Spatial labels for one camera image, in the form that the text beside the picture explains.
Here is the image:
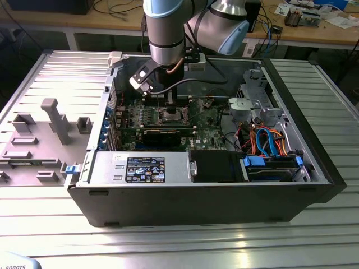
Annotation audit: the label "silver CPU chip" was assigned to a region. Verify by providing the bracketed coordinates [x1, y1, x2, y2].
[164, 110, 182, 123]

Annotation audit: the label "metal socket cover frame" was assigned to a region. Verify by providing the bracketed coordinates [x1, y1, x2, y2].
[182, 99, 204, 122]

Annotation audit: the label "black RAM slot bank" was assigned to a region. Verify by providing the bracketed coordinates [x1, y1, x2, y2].
[122, 124, 197, 133]
[142, 94, 194, 108]

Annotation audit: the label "CPU socket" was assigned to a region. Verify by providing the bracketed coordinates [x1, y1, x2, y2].
[158, 106, 188, 126]

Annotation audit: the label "black graphics card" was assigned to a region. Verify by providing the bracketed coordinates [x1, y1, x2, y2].
[141, 129, 182, 148]

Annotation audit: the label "green motherboard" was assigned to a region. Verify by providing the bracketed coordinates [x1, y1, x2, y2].
[111, 95, 225, 154]

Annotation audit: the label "silver metal drive cage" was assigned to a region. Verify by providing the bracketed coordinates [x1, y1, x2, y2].
[227, 69, 284, 127]

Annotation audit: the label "silver power supply unit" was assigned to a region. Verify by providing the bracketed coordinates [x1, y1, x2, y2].
[92, 151, 191, 184]

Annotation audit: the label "wooden workbench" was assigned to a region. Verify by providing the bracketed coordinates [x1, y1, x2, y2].
[0, 0, 359, 51]

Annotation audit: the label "black open PC case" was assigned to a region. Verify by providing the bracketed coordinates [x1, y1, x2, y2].
[63, 52, 347, 228]

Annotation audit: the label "copper finned cooler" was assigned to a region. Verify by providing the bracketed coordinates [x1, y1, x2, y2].
[284, 7, 303, 28]

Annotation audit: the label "black equipment box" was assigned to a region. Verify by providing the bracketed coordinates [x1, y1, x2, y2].
[5, 0, 92, 15]

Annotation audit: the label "hard disk in blue carrier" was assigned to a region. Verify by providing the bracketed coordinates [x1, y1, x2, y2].
[243, 155, 305, 182]

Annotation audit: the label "grey parts rack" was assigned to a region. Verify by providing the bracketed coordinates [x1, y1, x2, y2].
[0, 98, 93, 187]

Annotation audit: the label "small open metal drive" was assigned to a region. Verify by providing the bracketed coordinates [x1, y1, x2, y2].
[301, 10, 322, 28]

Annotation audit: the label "white paper sheets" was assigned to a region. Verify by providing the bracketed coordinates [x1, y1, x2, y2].
[326, 16, 358, 29]

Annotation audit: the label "pale teach pendant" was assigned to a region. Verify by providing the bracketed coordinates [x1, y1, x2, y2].
[0, 251, 43, 269]

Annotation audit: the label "black camera cable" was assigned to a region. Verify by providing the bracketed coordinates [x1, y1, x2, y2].
[151, 54, 229, 95]

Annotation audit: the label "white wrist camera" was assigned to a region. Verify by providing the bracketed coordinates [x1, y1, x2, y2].
[128, 59, 158, 96]

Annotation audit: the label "small wrist camera box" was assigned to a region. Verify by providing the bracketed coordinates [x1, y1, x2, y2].
[185, 52, 209, 72]

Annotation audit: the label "white case latch handle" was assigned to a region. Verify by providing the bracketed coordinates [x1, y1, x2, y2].
[108, 52, 123, 68]

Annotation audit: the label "blue flat data wire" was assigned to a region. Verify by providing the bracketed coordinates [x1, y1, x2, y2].
[255, 127, 279, 158]

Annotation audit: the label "orange wire bundle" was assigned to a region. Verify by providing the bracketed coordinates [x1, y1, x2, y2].
[237, 124, 289, 156]

